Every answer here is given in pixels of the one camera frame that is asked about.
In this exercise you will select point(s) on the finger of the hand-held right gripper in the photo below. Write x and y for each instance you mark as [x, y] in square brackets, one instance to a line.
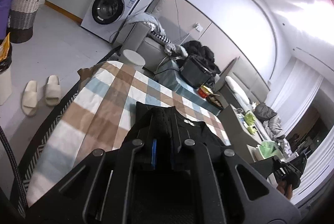
[267, 165]

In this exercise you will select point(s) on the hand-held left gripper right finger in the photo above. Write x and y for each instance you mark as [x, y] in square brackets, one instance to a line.
[172, 158]

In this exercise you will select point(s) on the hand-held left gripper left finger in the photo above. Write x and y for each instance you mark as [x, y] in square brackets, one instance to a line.
[155, 155]

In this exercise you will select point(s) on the black knit sweater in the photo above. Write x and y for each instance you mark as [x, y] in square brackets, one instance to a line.
[198, 132]

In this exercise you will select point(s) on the person's right hand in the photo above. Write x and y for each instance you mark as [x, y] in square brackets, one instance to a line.
[285, 188]

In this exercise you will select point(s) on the green plastic bag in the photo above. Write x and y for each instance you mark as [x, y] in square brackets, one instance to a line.
[268, 149]

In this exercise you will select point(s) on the green toy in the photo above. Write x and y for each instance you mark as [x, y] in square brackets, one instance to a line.
[249, 122]

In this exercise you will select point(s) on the grey padded jacket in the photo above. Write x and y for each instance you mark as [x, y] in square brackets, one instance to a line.
[268, 114]

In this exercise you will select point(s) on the black food tray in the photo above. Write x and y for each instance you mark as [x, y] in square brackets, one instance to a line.
[215, 101]

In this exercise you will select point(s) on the red tin can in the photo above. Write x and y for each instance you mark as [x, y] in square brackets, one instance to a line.
[203, 92]

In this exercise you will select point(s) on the checked blanket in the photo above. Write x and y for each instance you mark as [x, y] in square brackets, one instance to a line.
[104, 98]

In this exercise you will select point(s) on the glass side table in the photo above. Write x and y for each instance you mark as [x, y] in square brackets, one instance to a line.
[169, 78]

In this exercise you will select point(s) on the white curtain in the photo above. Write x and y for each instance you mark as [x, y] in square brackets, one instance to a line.
[300, 88]

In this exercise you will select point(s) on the white pillow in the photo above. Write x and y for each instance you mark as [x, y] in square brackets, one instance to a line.
[234, 85]

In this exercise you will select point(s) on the grey padded headboard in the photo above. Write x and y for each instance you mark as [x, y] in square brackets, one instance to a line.
[248, 78]

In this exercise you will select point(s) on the black cooking pot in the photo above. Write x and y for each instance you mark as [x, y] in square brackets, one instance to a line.
[195, 71]

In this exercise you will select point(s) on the white round stool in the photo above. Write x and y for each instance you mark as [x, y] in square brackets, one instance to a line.
[133, 57]

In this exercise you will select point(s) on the grey sofa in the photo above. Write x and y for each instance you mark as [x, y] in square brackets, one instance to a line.
[151, 49]

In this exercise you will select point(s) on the grey crumpled garment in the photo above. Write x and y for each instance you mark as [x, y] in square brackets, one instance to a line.
[174, 49]

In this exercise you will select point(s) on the black jacket pile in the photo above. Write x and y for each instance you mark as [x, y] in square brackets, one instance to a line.
[201, 50]

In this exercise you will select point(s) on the houndstooth cushion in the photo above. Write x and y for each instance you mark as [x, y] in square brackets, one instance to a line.
[160, 37]

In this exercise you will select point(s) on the beige slipper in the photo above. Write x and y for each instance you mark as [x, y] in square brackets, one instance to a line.
[53, 89]
[30, 96]

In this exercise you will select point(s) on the light blue cloth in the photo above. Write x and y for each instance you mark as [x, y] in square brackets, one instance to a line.
[143, 20]

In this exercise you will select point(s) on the white washing machine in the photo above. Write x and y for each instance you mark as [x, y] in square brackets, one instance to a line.
[109, 7]

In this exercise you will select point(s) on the white trash bin black liner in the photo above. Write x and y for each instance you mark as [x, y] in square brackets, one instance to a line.
[4, 83]

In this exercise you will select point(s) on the yellow snack packet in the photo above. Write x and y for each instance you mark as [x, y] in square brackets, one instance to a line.
[4, 48]

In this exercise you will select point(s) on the woven laundry basket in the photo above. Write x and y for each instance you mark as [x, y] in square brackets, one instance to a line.
[23, 15]

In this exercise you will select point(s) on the purple bag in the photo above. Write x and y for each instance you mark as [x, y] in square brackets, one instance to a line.
[5, 5]

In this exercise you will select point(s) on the wall socket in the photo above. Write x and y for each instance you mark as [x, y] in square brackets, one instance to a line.
[198, 27]

